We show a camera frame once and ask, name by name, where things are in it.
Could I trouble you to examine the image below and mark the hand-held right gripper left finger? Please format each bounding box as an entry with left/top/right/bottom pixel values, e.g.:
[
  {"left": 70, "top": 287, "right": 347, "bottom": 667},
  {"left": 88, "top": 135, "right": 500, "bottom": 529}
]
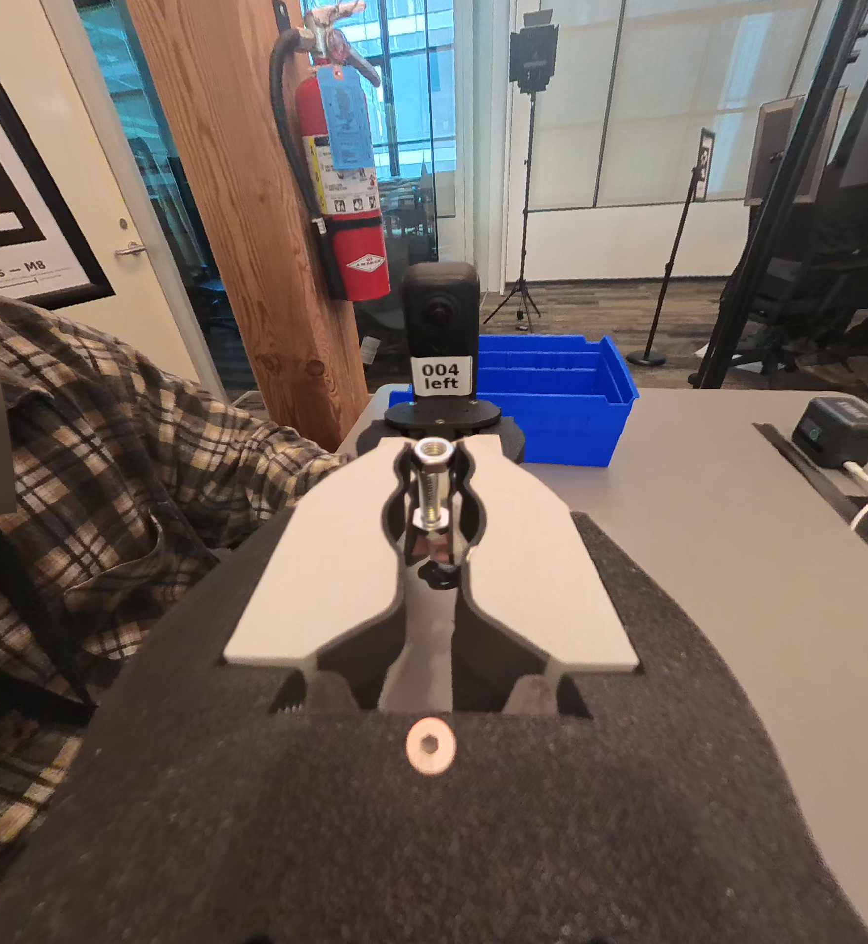
[{"left": 222, "top": 435, "right": 416, "bottom": 674}]

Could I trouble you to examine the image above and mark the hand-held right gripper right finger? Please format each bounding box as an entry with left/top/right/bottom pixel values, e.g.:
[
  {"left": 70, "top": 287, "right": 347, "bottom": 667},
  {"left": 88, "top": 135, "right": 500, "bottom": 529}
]
[{"left": 454, "top": 434, "right": 641, "bottom": 675}]

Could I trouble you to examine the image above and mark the silver bolt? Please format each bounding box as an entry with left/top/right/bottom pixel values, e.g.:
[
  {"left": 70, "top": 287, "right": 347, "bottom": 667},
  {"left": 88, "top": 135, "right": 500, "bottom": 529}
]
[{"left": 413, "top": 437, "right": 458, "bottom": 517}]

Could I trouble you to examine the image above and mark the red fire extinguisher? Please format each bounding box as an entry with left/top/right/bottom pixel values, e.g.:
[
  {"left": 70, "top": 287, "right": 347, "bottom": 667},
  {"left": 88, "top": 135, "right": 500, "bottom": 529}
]
[{"left": 270, "top": 0, "right": 392, "bottom": 302}]

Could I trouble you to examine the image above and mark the blue plastic bin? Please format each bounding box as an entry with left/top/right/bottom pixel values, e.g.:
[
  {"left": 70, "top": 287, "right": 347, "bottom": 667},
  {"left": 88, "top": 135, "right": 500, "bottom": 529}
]
[{"left": 388, "top": 333, "right": 640, "bottom": 469}]

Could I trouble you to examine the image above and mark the black stand with tag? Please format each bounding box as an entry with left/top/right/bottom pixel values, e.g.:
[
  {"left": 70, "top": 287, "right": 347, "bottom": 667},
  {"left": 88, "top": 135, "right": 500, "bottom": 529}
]
[{"left": 626, "top": 127, "right": 717, "bottom": 367}]

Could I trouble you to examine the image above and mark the blue paper tag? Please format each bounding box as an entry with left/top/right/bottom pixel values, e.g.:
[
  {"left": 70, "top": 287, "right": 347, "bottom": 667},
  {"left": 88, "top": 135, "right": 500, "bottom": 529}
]
[{"left": 316, "top": 65, "right": 376, "bottom": 171}]

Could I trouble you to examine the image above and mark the wooden pillar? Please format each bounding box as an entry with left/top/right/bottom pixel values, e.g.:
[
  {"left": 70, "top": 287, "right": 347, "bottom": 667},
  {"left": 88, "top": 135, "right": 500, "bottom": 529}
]
[{"left": 125, "top": 0, "right": 372, "bottom": 451}]

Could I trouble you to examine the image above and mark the studio light on tripod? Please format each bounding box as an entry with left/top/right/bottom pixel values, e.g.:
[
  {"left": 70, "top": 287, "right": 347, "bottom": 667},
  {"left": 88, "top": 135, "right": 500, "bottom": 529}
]
[{"left": 481, "top": 9, "right": 562, "bottom": 333}]

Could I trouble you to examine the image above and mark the black desk strip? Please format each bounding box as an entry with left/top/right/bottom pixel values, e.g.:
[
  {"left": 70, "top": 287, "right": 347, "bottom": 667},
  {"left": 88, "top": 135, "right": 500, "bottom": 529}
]
[{"left": 753, "top": 422, "right": 868, "bottom": 584}]

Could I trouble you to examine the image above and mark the black power box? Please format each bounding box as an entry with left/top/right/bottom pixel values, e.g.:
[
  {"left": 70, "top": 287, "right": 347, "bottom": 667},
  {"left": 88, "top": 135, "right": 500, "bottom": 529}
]
[{"left": 791, "top": 397, "right": 868, "bottom": 469}]

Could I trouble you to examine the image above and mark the black monitor stand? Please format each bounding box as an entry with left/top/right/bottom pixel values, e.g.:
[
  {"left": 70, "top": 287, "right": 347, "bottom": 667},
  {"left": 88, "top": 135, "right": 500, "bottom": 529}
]
[{"left": 688, "top": 0, "right": 868, "bottom": 390}]

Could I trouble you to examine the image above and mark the black office chair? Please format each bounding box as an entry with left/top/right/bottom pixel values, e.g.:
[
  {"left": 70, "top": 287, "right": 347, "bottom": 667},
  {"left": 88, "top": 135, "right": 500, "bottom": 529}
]
[{"left": 729, "top": 229, "right": 868, "bottom": 370}]

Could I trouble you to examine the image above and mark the grey framed panel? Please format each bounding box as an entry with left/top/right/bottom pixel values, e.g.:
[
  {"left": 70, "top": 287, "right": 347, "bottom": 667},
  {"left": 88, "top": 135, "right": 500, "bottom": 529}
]
[{"left": 744, "top": 94, "right": 848, "bottom": 207}]

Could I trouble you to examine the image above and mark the cream door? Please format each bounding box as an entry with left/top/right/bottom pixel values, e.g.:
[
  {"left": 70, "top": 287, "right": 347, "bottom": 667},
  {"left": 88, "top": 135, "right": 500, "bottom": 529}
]
[{"left": 0, "top": 0, "right": 208, "bottom": 384}]

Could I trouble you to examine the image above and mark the black framed poster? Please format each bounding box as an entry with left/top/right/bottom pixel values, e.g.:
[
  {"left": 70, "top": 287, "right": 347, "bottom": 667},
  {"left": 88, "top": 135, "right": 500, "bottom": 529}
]
[{"left": 0, "top": 31, "right": 116, "bottom": 309}]

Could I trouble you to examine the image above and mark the white cable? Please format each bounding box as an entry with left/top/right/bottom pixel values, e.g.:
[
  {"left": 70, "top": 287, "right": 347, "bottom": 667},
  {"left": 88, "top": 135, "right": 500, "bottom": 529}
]
[{"left": 843, "top": 461, "right": 868, "bottom": 532}]

